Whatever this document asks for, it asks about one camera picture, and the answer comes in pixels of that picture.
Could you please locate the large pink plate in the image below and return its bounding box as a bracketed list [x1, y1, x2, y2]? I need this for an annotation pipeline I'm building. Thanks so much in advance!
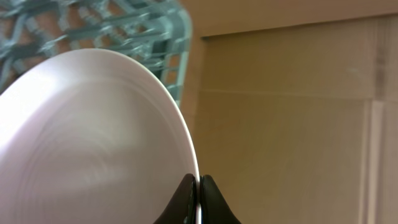
[1, 49, 199, 223]

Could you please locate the grey dishwasher rack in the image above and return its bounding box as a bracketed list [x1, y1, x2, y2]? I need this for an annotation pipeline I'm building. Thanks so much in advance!
[1, 0, 193, 101]

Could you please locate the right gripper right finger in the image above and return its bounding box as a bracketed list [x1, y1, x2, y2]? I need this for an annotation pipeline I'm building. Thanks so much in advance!
[200, 175, 241, 224]

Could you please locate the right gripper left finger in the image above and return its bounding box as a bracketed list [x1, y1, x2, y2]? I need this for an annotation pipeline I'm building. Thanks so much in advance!
[154, 174, 197, 224]

